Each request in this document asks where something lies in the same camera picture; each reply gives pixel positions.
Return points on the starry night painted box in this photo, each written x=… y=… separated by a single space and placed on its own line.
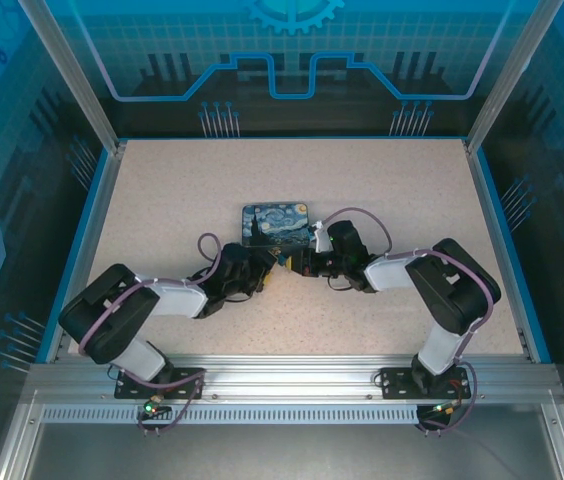
x=275 y=225

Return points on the aluminium frame post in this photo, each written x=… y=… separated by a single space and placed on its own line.
x=72 y=75
x=512 y=75

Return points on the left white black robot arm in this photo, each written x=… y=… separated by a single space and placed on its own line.
x=112 y=315

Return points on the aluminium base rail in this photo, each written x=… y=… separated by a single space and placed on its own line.
x=287 y=375

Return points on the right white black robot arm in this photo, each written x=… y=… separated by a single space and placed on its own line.
x=452 y=290

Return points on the aluminium side rail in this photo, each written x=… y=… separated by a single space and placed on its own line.
x=502 y=240
x=92 y=225

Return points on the small key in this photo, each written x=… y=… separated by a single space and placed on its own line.
x=280 y=260

